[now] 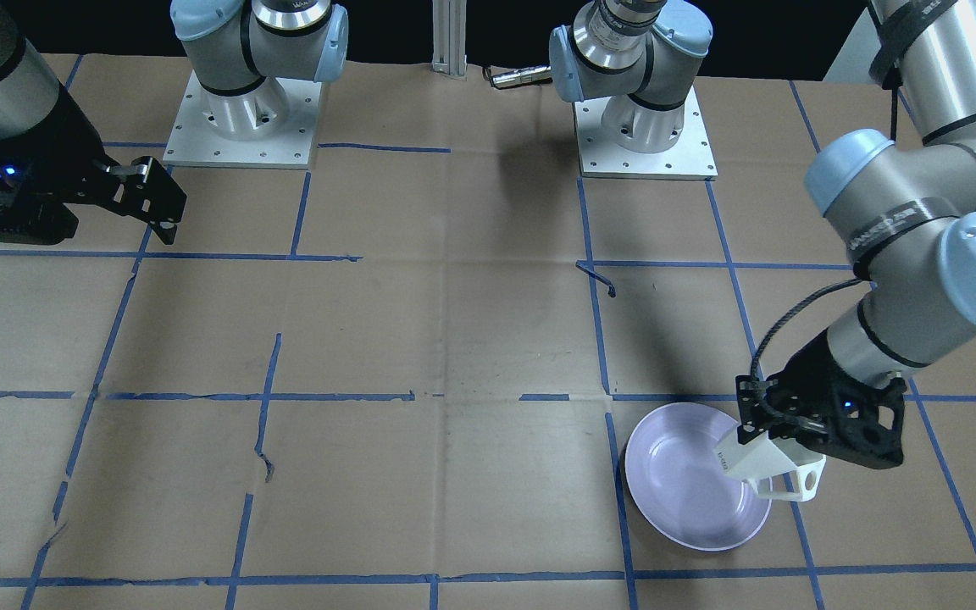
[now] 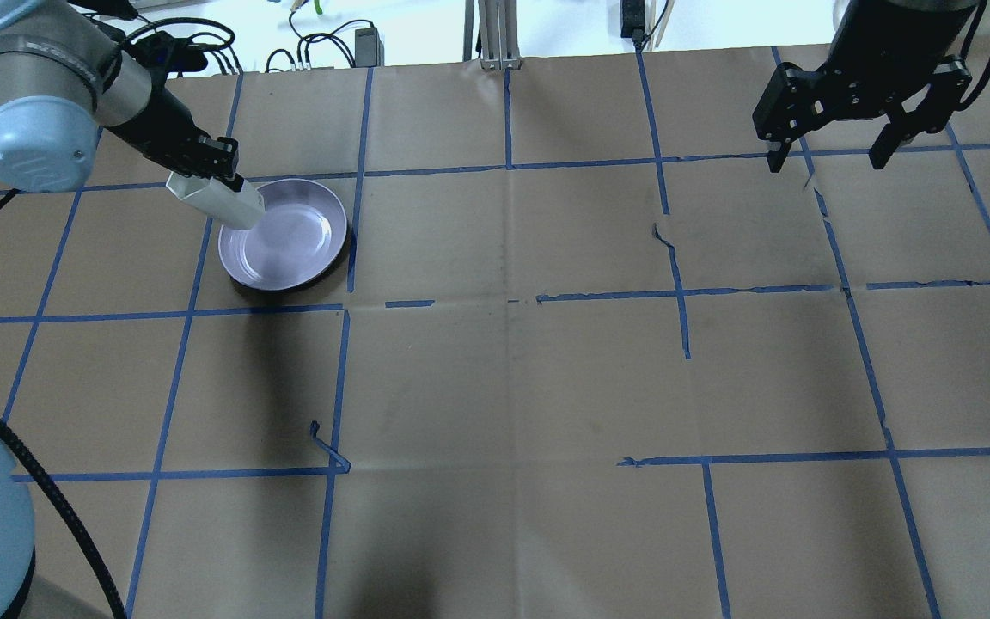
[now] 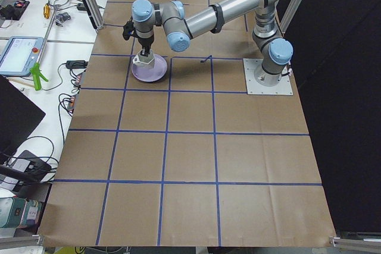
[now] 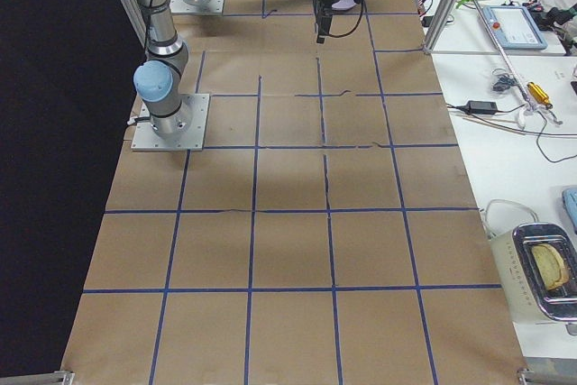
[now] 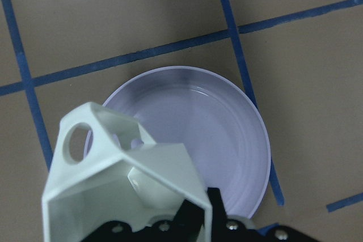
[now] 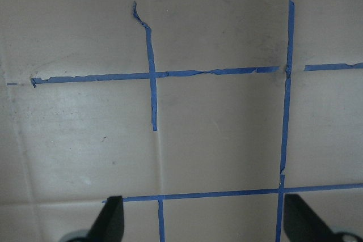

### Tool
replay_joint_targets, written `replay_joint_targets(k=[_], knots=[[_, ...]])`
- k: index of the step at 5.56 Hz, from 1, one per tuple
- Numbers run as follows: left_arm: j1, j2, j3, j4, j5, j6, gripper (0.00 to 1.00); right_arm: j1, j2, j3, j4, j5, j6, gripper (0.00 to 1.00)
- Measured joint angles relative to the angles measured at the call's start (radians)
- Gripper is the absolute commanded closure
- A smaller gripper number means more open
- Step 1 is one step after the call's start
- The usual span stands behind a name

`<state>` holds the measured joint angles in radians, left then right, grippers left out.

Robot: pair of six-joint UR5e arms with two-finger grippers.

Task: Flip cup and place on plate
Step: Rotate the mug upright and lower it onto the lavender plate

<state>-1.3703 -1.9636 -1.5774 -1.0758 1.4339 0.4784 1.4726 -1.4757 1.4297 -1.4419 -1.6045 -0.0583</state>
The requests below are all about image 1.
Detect metal cable connector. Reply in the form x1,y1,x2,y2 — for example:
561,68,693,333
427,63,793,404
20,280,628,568
483,65,552,90

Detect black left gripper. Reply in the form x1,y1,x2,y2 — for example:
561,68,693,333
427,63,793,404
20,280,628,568
735,332,907,469

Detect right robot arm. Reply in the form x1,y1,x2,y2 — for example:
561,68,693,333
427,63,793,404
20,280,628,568
0,1,348,246

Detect lavender round plate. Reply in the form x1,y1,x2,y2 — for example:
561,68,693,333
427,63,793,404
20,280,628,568
624,402,773,552

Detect aluminium frame post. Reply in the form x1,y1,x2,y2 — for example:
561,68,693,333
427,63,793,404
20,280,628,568
430,0,468,80

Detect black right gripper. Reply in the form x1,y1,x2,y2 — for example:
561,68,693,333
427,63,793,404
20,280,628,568
0,89,187,246

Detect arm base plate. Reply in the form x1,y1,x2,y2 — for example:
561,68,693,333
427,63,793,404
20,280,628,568
572,88,719,180
163,74,324,170

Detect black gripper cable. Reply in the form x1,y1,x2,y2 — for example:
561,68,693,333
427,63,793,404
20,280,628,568
751,278,870,382

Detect white angular cup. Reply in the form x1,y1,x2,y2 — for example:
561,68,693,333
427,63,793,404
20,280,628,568
715,430,828,502

